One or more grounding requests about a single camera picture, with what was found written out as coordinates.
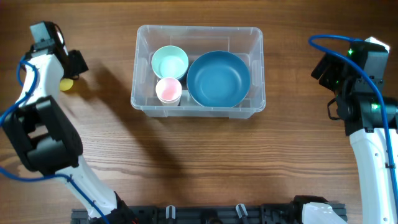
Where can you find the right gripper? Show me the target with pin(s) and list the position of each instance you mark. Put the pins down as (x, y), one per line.
(324, 70)

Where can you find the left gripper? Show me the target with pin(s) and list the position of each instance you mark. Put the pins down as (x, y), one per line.
(79, 63)

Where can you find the yellow cup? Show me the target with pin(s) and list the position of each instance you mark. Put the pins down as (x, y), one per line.
(66, 84)

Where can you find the mint green bowl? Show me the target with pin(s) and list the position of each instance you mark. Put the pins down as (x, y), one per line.
(170, 62)

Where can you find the pink cup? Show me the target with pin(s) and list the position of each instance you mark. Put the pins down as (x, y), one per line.
(168, 89)

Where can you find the cream cup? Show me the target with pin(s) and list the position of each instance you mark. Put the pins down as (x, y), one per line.
(171, 103)

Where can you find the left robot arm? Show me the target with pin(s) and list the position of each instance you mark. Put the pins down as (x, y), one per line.
(44, 138)

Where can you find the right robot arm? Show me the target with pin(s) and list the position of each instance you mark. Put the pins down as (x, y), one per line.
(370, 120)

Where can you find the clear plastic storage bin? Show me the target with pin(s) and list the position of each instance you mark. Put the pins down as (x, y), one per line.
(245, 42)

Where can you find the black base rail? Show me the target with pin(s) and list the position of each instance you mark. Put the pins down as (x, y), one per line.
(265, 213)

